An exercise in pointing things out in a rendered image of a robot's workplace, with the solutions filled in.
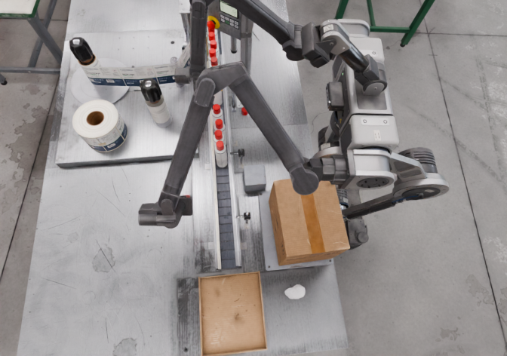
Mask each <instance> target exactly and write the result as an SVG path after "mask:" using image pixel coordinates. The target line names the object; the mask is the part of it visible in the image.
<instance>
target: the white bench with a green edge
mask: <svg viewBox="0 0 507 356"><path fill-rule="evenodd" d="M39 2H40V0H0V18H16V19H27V21H28V22H29V24H30V25H31V26H32V28H33V29H34V30H35V32H36V33H37V34H38V38H37V40H36V43H35V47H34V49H33V52H32V55H31V57H30V60H29V64H28V66H27V67H13V66H0V72H12V73H35V74H60V69H61V68H35V65H36V62H37V59H38V56H39V53H40V50H41V46H42V44H43V42H44V43H45V45H46V47H47V48H48V50H49V51H50V52H51V53H52V54H53V56H54V57H55V59H56V60H57V62H58V63H59V64H60V65H61V63H62V59H63V52H62V51H61V50H60V48H59V47H58V45H57V43H56V42H55V40H54V39H53V38H52V37H51V35H50V33H49V32H48V26H49V23H50V21H51V17H52V14H53V12H54V8H55V5H56V3H57V0H50V3H49V5H48V9H47V12H46V14H45V18H44V20H43V23H42V22H41V21H40V19H39V17H38V9H37V8H38V4H39ZM5 79H6V78H5V77H4V76H3V75H2V74H1V73H0V83H1V85H6V84H7V81H5Z"/></svg>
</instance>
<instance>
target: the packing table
mask: <svg viewBox="0 0 507 356"><path fill-rule="evenodd" d="M348 1H349V0H340V3H339V6H338V8H337V11H336V16H335V18H334V19H342V18H343V15H344V12H345V9H346V5H347V4H348ZM434 1H435V0H425V1H424V2H423V4H422V6H421V8H420V9H419V11H418V13H417V15H416V16H415V18H414V19H413V22H412V23H411V25H410V26H409V27H394V26H376V24H375V19H374V15H373V7H372V3H371V0H367V9H368V13H369V18H370V26H369V27H370V32H397V33H405V34H404V37H403V38H402V40H401V43H400V46H401V47H404V46H405V45H407V44H408V42H409V41H410V40H411V38H412V36H413V34H414V33H415V31H416V30H417V28H418V27H419V25H420V24H421V22H422V21H423V19H424V17H425V15H426V14H427V13H428V11H429V9H430V7H431V6H432V5H433V3H434Z"/></svg>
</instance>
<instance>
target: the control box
mask: <svg viewBox="0 0 507 356"><path fill-rule="evenodd" d="M220 13H221V14H223V15H225V16H227V17H230V18H232V19H233V20H236V21H238V22H239V29H236V28H234V27H232V26H230V25H227V24H225V23H223V22H221V21H220ZM207 14H208V16H207V21H209V20H210V21H212V20H214V21H215V23H216V24H215V26H216V27H215V29H217V30H219V31H221V32H223V33H226V34H227V35H230V36H232V37H233V38H236V39H238V40H240V41H241V37H242V33H241V13H240V12H238V19H237V18H235V17H232V16H230V15H228V14H226V13H223V12H222V11H220V0H215V1H214V2H212V3H211V4H210V5H209V6H208V13H207Z"/></svg>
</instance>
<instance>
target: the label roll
mask: <svg viewBox="0 0 507 356"><path fill-rule="evenodd" d="M72 125H73V127H74V129H75V131H76V132H77V133H78V134H79V136H80V137H81V138H82V139H83V140H84V141H85V142H86V143H87V144H88V145H89V146H90V147H91V148H92V149H94V150H96V151H98V152H110V151H112V150H114V149H117V148H118V147H119V146H121V145H122V144H123V142H124V141H125V140H126V138H127V135H128V127H127V125H126V124H125V122H124V120H123V119H122V117H121V116H120V114H119V113H118V110H117V109H116V108H115V106H114V105H113V104H111V103H110V102H108V101H106V100H92V101H89V102H86V103H84V104H83V105H81V106H80V107H79V108H78V109H77V110H76V112H75V114H74V115H73V118H72Z"/></svg>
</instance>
